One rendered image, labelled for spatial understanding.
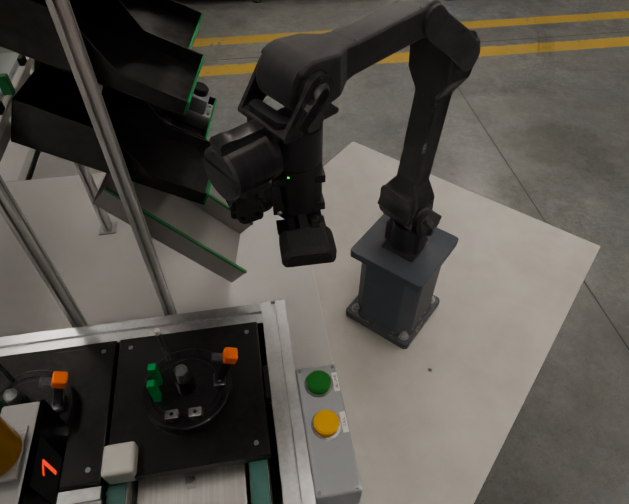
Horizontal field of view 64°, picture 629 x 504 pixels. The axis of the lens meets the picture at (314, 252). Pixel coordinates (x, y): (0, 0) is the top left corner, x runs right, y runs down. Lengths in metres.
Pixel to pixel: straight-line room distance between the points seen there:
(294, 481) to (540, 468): 1.28
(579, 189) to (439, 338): 2.04
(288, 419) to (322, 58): 0.56
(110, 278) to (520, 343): 0.88
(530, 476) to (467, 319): 0.95
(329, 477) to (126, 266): 0.67
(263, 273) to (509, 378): 0.55
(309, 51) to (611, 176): 2.75
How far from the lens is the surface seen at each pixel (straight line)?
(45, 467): 0.60
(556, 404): 2.10
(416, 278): 0.87
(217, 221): 1.01
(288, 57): 0.50
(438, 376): 1.01
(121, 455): 0.83
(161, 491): 0.87
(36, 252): 0.90
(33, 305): 1.22
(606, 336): 2.36
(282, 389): 0.87
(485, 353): 1.06
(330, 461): 0.81
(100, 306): 1.16
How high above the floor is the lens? 1.72
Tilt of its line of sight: 48 degrees down
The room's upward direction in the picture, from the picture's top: straight up
